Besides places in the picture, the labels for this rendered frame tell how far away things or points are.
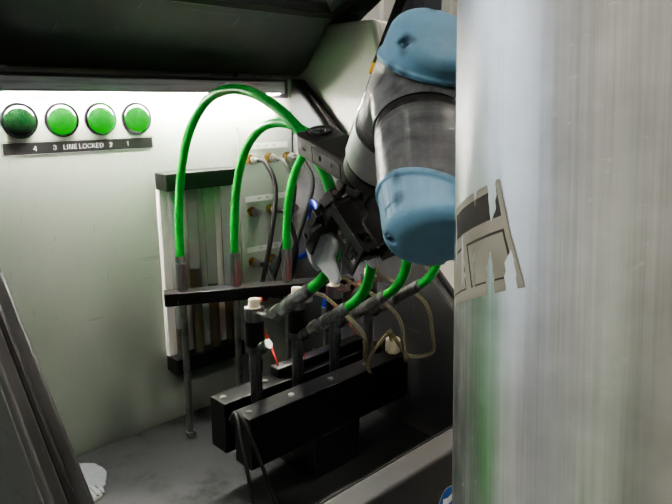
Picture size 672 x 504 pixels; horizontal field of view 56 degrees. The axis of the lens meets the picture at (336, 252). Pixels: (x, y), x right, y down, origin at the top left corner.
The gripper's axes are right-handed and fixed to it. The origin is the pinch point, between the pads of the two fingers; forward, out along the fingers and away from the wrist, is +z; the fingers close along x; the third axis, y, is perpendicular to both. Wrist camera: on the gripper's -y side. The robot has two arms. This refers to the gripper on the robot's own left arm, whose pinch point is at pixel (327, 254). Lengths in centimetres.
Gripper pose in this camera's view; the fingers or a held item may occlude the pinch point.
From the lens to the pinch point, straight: 77.2
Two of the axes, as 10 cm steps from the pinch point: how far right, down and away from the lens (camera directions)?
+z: -2.2, 5.3, 8.2
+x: 8.3, -3.4, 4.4
